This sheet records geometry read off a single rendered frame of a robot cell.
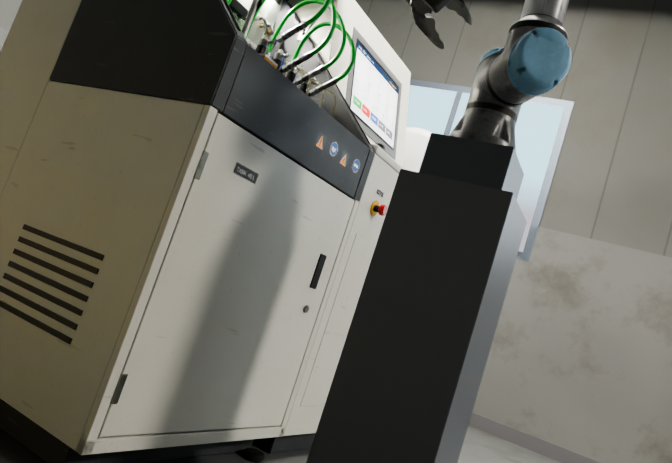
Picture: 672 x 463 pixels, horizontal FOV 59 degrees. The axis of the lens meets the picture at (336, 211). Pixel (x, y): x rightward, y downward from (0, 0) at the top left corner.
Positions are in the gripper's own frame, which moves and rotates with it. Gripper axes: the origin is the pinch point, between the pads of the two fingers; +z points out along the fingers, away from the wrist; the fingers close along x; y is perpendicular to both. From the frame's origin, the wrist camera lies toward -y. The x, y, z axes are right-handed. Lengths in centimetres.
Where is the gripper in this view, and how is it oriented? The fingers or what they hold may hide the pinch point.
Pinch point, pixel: (455, 33)
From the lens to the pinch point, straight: 139.9
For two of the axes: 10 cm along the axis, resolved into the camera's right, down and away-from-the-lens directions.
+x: -7.4, 6.2, 2.4
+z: 6.4, 5.5, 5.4
